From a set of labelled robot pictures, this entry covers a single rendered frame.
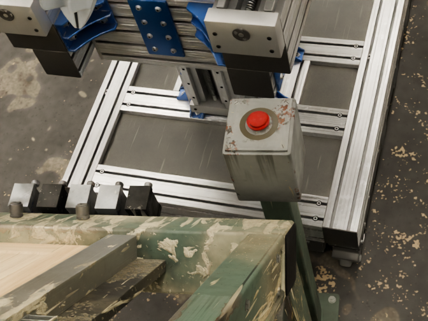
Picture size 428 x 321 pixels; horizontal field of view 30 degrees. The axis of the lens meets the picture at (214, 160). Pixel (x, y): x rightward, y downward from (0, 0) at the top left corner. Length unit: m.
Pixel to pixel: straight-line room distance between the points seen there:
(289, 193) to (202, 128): 0.87
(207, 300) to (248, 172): 0.51
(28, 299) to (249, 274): 0.28
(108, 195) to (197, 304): 0.69
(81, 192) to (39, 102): 1.25
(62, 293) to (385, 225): 1.38
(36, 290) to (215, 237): 0.37
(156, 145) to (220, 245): 1.02
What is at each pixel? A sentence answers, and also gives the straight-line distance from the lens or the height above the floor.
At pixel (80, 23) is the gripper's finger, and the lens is 1.00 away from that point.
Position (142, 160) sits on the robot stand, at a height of 0.21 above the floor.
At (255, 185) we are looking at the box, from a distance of 1.45.
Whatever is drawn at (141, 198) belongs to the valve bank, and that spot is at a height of 0.76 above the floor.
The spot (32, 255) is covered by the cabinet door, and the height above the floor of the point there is 0.94.
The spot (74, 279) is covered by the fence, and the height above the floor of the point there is 1.10.
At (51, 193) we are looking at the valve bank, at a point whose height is 0.76.
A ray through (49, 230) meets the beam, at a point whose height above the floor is 0.91.
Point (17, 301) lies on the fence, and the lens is 1.02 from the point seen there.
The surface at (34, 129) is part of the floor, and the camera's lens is 2.76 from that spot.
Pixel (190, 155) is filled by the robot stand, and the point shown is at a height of 0.21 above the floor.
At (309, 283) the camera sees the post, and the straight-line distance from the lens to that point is 1.92.
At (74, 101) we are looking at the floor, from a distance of 2.78.
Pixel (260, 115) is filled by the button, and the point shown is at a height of 0.94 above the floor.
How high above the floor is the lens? 2.05
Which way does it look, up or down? 56 degrees down
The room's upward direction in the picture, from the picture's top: 20 degrees counter-clockwise
